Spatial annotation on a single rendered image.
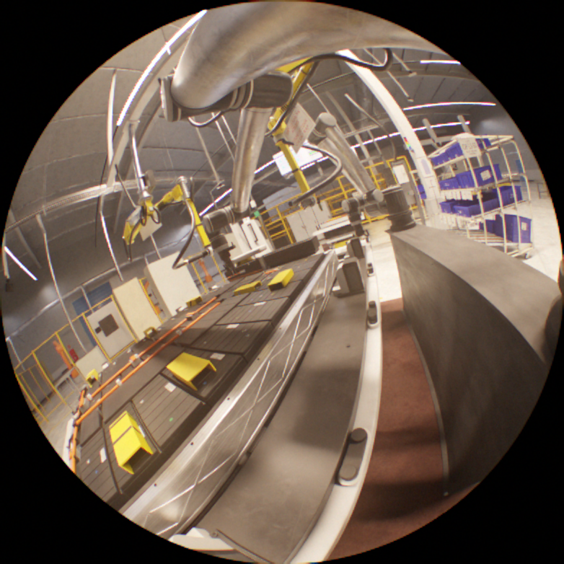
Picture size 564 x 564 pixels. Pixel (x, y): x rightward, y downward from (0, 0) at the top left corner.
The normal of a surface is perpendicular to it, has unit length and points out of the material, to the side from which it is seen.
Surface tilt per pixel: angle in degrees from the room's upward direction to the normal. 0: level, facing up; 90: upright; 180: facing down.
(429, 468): 0
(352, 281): 90
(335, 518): 0
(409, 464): 0
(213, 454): 90
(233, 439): 90
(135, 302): 90
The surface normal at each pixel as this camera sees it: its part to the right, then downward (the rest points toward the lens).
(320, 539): -0.40, -0.88
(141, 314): 0.82, -0.22
